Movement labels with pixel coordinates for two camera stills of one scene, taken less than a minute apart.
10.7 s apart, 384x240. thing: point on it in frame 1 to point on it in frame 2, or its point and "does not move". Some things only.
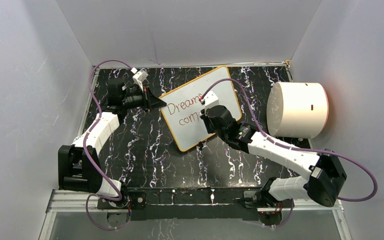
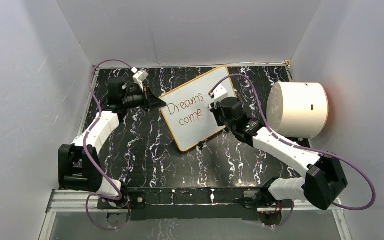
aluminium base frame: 75,215 does not move
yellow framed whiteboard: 182,111 does not move
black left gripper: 150,101 does not move
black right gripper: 206,119 to 215,111
